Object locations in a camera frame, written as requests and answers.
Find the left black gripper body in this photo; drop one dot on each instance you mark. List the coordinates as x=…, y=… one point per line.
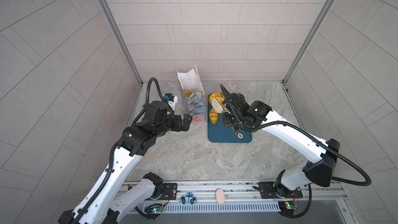
x=173, y=124

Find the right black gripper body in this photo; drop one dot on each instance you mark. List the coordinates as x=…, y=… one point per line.
x=231, y=120

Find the yellow striped croissant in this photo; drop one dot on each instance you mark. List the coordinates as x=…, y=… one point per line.
x=213, y=116

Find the metal tongs with white tips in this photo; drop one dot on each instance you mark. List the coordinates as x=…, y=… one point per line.
x=220, y=109

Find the braided bread roll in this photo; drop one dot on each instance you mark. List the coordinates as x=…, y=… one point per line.
x=219, y=97

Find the floral paper gift bag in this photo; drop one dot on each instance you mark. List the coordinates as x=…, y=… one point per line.
x=196, y=103

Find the ring shaped donut bread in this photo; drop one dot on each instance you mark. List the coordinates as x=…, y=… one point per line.
x=187, y=93

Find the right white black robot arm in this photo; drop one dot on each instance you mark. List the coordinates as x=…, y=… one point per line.
x=321, y=155

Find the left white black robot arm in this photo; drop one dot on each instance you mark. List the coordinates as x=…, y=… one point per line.
x=101, y=205

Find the teal rectangular tray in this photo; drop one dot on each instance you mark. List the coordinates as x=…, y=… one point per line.
x=218, y=133

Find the pink oval eraser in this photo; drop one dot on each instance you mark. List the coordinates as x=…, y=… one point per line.
x=220, y=196

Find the blue toy car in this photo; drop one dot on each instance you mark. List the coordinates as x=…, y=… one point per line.
x=188, y=198

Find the left circuit board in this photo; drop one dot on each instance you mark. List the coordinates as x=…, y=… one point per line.
x=154, y=209

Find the circuit board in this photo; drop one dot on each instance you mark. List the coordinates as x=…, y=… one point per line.
x=154, y=209
x=287, y=207

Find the right circuit board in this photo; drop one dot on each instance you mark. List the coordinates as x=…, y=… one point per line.
x=287, y=207

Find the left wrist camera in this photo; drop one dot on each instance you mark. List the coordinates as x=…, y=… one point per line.
x=171, y=99

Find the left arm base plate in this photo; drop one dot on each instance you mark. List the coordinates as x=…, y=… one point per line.
x=169, y=192

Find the aluminium rail frame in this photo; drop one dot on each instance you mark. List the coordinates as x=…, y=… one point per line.
x=243, y=196

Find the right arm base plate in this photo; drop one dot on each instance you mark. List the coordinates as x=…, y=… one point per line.
x=268, y=190

